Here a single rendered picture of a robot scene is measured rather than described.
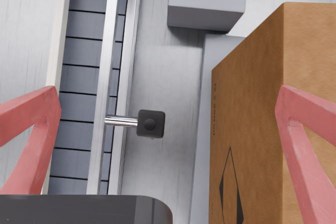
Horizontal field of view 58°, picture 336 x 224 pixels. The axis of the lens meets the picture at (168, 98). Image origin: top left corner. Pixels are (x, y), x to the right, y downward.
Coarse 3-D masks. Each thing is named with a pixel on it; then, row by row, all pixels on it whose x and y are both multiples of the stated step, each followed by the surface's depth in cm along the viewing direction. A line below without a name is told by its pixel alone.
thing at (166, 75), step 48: (0, 0) 47; (48, 0) 47; (144, 0) 48; (288, 0) 48; (0, 48) 47; (48, 48) 47; (144, 48) 47; (192, 48) 47; (0, 96) 46; (144, 96) 47; (192, 96) 47; (144, 144) 46; (192, 144) 46; (144, 192) 46
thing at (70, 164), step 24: (72, 0) 42; (96, 0) 42; (120, 0) 43; (72, 24) 42; (96, 24) 42; (120, 24) 42; (72, 48) 42; (96, 48) 42; (120, 48) 42; (72, 72) 42; (96, 72) 42; (72, 96) 42; (72, 120) 42; (72, 144) 41; (72, 168) 41; (48, 192) 41; (72, 192) 41
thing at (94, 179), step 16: (112, 0) 34; (112, 16) 34; (112, 32) 34; (112, 48) 34; (96, 96) 34; (96, 112) 33; (96, 128) 33; (96, 144) 33; (96, 160) 33; (96, 176) 33; (96, 192) 33
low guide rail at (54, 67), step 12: (60, 0) 39; (60, 12) 39; (60, 24) 39; (60, 36) 39; (60, 48) 39; (48, 60) 38; (60, 60) 40; (48, 72) 38; (60, 72) 40; (48, 84) 38; (48, 168) 39; (48, 180) 39
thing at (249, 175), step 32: (256, 32) 23; (288, 32) 18; (320, 32) 18; (224, 64) 35; (256, 64) 23; (288, 64) 18; (320, 64) 18; (224, 96) 35; (256, 96) 23; (320, 96) 18; (224, 128) 34; (256, 128) 23; (224, 160) 34; (256, 160) 22; (320, 160) 18; (224, 192) 33; (256, 192) 22; (288, 192) 18
